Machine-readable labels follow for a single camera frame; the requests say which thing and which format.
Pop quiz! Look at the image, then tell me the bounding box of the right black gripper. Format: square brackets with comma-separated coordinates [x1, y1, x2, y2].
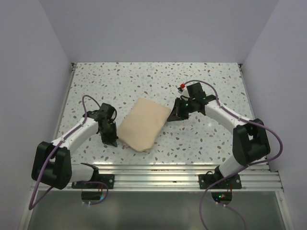
[167, 97, 196, 122]

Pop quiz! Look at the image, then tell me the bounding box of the beige surgical drape cloth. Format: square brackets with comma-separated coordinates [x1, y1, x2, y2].
[117, 98, 171, 152]

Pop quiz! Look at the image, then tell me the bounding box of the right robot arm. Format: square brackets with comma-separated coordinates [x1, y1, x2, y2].
[167, 80, 271, 188]

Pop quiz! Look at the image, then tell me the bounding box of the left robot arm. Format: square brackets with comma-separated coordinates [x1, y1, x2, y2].
[31, 103, 118, 189]

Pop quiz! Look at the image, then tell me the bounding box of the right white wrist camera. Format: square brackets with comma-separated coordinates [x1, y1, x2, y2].
[177, 83, 187, 94]

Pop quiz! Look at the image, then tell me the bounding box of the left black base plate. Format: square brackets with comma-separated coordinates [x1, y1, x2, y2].
[71, 174, 115, 189]

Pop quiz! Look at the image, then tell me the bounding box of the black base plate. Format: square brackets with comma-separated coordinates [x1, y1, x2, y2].
[198, 171, 242, 189]
[71, 174, 115, 189]

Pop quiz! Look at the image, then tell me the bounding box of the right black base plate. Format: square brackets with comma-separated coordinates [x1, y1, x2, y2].
[198, 171, 242, 189]

